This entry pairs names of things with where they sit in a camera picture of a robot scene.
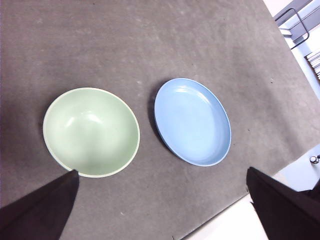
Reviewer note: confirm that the grey metal frame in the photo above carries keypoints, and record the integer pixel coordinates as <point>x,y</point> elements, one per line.
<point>297,27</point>

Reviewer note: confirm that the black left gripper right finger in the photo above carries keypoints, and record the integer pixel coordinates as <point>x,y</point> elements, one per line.
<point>285,212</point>

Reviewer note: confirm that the small metal knob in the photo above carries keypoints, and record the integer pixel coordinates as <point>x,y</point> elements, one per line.
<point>313,159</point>

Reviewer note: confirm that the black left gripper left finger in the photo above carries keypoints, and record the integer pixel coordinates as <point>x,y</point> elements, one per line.
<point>37,215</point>

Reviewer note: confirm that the white slatted stack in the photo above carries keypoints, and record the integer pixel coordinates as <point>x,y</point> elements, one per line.
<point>315,62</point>

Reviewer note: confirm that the green ribbed bowl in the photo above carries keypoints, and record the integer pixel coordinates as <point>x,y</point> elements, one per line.
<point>92,132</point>

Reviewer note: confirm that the blue plate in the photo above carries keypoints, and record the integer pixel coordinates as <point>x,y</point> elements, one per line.
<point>192,122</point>

